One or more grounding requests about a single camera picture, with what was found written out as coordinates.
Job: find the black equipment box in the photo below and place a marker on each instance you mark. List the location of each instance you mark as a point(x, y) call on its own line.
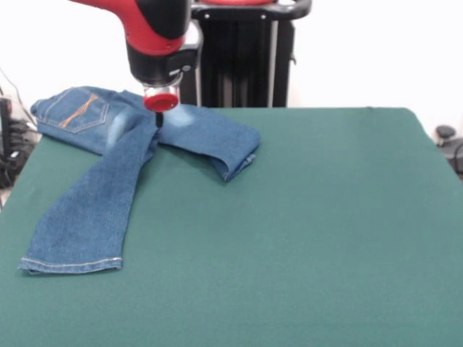
point(4, 115)

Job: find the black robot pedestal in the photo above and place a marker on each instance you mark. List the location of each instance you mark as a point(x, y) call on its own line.
point(246, 54)

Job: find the dark green table cloth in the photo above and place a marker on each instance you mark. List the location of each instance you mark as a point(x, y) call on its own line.
point(289, 253)

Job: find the blue denim jeans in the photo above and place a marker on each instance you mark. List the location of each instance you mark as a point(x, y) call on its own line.
point(90, 217)

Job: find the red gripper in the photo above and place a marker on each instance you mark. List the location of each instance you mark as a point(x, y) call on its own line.
point(160, 102)

